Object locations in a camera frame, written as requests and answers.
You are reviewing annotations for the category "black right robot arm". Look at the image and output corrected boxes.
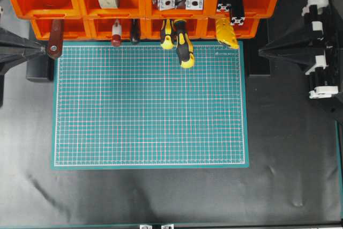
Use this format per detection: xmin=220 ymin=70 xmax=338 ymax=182
xmin=258 ymin=0 xmax=342 ymax=123

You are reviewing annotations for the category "yellow utility knife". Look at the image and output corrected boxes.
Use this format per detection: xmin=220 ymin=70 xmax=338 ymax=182
xmin=215 ymin=18 xmax=239 ymax=49

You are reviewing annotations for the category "silver corner bracket right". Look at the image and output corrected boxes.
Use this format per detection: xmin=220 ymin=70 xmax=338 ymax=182
xmin=185 ymin=0 xmax=204 ymax=10

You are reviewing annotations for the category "large yellow black screwdriver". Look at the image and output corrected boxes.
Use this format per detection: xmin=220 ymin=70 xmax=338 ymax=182
xmin=174 ymin=19 xmax=195 ymax=69

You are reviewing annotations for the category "brown wooden handle tool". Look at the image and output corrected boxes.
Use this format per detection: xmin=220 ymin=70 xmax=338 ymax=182
xmin=47 ymin=19 xmax=64 ymax=60

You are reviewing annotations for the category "silver bracket bottom edge left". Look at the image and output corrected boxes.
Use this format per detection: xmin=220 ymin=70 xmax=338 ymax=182
xmin=139 ymin=224 xmax=152 ymax=229

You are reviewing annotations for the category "silver bracket bottom edge right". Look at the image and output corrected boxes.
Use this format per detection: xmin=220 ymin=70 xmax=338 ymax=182
xmin=161 ymin=224 xmax=174 ymax=229

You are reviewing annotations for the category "black rack base block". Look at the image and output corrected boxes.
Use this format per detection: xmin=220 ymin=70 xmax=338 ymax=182
xmin=26 ymin=57 xmax=55 ymax=83

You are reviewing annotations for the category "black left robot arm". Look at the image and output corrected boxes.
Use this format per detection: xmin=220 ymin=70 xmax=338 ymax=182
xmin=1 ymin=27 xmax=47 ymax=76

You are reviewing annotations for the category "dark brown handle tool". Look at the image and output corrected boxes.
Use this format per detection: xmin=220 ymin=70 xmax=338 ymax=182
xmin=130 ymin=19 xmax=140 ymax=45

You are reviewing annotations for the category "silver bracket edge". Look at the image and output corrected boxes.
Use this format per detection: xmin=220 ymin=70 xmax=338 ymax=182
xmin=139 ymin=224 xmax=152 ymax=229
xmin=161 ymin=224 xmax=174 ymax=229

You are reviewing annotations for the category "silver corner bracket left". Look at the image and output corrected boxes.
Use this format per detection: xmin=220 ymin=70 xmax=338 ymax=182
xmin=157 ymin=0 xmax=175 ymax=11

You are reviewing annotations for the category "green cutting mat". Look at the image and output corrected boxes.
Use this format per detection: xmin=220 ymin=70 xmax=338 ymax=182
xmin=51 ymin=41 xmax=249 ymax=170

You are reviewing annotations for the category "small yellow black screwdriver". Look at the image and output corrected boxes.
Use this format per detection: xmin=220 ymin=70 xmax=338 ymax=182
xmin=160 ymin=19 xmax=174 ymax=50

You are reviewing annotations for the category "orange lower bin row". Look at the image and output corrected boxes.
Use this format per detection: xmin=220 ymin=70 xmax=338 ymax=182
xmin=31 ymin=18 xmax=260 ymax=40

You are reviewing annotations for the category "silver corner bracket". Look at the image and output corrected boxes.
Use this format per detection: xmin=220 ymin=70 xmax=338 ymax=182
xmin=157 ymin=0 xmax=175 ymax=11
xmin=185 ymin=0 xmax=204 ymax=10

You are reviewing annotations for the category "white red handle tool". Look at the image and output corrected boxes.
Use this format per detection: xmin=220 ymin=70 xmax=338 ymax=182
xmin=111 ymin=19 xmax=122 ymax=47

